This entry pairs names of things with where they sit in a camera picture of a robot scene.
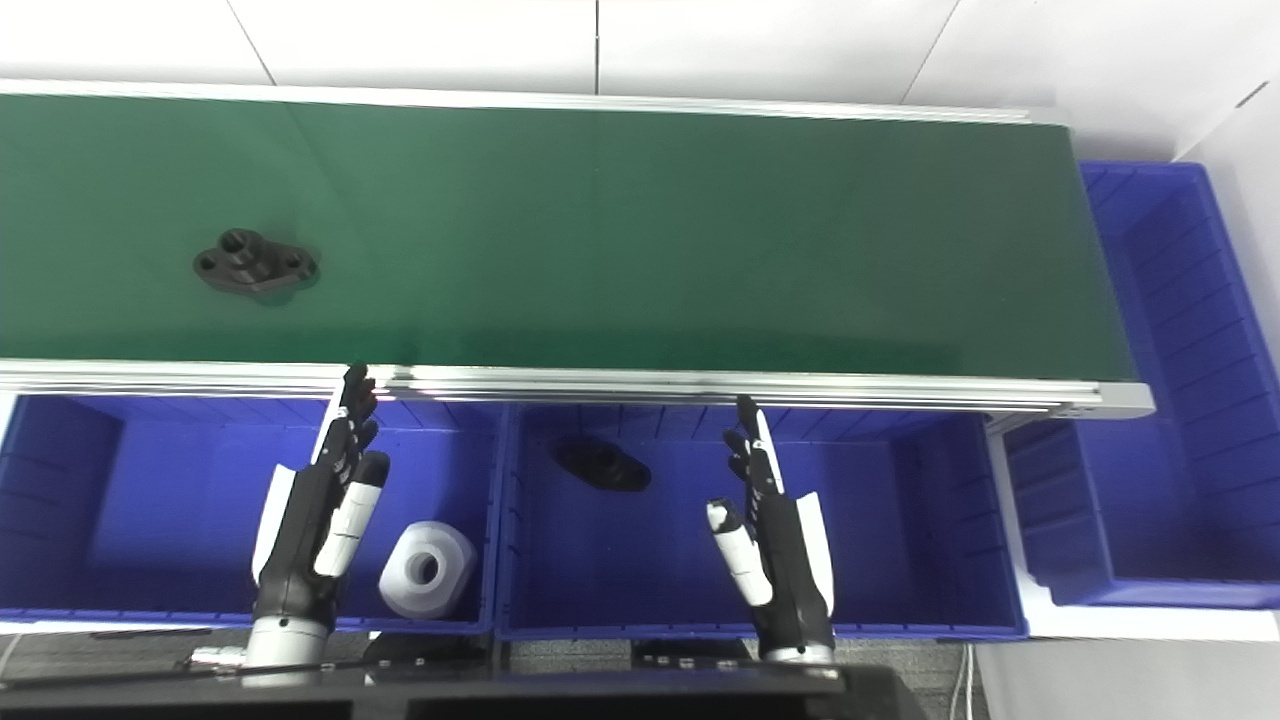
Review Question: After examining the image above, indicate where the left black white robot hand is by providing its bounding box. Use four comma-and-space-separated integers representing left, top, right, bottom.
250, 362, 391, 631

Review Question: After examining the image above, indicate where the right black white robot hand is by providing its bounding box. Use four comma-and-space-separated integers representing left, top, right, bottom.
706, 395, 836, 661

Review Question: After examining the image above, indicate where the black flanged machine part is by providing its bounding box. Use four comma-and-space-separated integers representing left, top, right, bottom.
555, 438, 652, 493
193, 229, 319, 296

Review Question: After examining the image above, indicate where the blue bin with black part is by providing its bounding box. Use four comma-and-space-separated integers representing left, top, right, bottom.
497, 403, 1029, 641

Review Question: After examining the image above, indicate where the white plastic cylindrical part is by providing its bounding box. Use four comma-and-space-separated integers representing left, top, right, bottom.
378, 521, 477, 620

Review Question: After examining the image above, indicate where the blue bin with white part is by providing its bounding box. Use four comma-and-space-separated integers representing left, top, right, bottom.
0, 393, 506, 636

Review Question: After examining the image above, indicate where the green conveyor belt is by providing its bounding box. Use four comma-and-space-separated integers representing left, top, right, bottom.
0, 93, 1136, 383

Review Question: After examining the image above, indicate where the empty long blue bin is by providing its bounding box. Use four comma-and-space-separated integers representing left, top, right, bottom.
1003, 160, 1280, 611

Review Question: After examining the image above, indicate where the black robot torso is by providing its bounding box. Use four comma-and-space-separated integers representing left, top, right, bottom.
0, 660, 931, 720

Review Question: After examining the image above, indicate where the wide aluminium conveyor side rail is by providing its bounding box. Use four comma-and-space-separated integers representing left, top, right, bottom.
0, 358, 1156, 421

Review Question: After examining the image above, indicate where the thin white cable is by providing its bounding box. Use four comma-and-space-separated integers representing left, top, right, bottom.
948, 643, 978, 720

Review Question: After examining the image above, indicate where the thin aluminium conveyor side rail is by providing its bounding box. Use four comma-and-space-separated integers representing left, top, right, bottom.
0, 78, 1061, 126

